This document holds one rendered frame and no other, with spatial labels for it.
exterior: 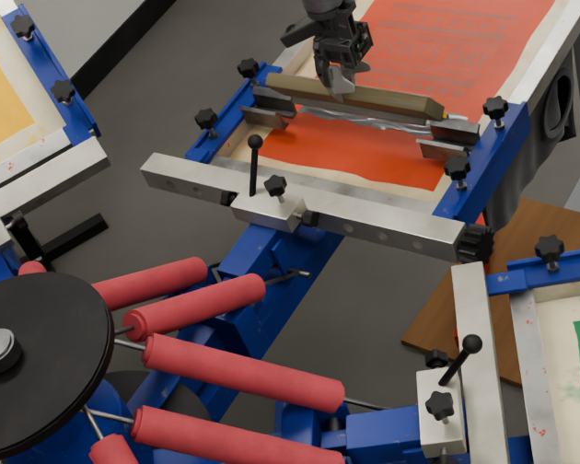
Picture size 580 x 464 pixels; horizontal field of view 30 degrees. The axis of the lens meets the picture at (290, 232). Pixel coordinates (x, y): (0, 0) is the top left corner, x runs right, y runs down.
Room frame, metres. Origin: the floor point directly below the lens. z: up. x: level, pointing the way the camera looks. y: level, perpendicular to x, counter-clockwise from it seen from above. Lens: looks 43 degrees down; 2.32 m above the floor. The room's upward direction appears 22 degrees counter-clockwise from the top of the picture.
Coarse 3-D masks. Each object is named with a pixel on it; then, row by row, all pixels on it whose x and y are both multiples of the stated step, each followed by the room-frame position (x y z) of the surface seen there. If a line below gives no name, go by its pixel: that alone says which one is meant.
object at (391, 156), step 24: (480, 0) 1.91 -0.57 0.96; (504, 0) 1.87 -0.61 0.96; (528, 0) 1.84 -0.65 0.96; (552, 0) 1.81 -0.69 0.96; (528, 24) 1.76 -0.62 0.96; (504, 48) 1.72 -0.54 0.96; (504, 72) 1.65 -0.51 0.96; (432, 96) 1.67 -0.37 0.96; (480, 96) 1.61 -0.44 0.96; (360, 144) 1.61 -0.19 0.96; (384, 144) 1.59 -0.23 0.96; (408, 144) 1.56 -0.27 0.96; (360, 168) 1.55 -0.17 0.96; (384, 168) 1.52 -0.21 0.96; (408, 168) 1.50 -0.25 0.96; (432, 168) 1.47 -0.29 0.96
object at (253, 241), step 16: (240, 240) 1.39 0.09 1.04; (256, 240) 1.38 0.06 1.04; (272, 240) 1.37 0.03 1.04; (288, 240) 1.39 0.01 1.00; (240, 256) 1.36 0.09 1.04; (256, 256) 1.34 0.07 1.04; (272, 256) 1.36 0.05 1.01; (224, 272) 1.34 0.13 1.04; (240, 272) 1.32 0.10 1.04; (256, 272) 1.33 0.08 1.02
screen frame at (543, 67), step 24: (576, 0) 1.73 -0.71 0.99; (576, 24) 1.67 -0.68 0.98; (288, 48) 1.96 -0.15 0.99; (552, 48) 1.62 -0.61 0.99; (288, 72) 1.90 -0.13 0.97; (528, 72) 1.58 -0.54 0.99; (552, 72) 1.58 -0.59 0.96; (528, 96) 1.52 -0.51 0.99; (240, 168) 1.64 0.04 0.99; (264, 168) 1.61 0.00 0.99; (336, 192) 1.47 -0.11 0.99; (360, 192) 1.45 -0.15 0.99; (384, 192) 1.42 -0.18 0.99
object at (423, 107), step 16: (272, 80) 1.73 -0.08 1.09; (288, 80) 1.70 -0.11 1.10; (304, 80) 1.68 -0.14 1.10; (304, 96) 1.70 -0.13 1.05; (320, 96) 1.64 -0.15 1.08; (352, 96) 1.59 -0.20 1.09; (368, 96) 1.57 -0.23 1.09; (384, 96) 1.55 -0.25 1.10; (400, 96) 1.52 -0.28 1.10; (416, 96) 1.51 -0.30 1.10; (400, 112) 1.54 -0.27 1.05; (416, 112) 1.49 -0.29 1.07; (432, 112) 1.49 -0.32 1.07
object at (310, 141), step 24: (384, 0) 2.05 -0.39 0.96; (408, 0) 2.01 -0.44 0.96; (432, 0) 1.97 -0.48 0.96; (456, 0) 1.94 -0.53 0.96; (288, 120) 1.77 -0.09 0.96; (312, 120) 1.74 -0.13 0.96; (336, 120) 1.71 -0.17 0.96; (264, 144) 1.73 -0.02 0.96; (288, 144) 1.70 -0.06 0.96; (312, 144) 1.67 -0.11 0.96; (336, 144) 1.64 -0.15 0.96; (336, 168) 1.57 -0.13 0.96
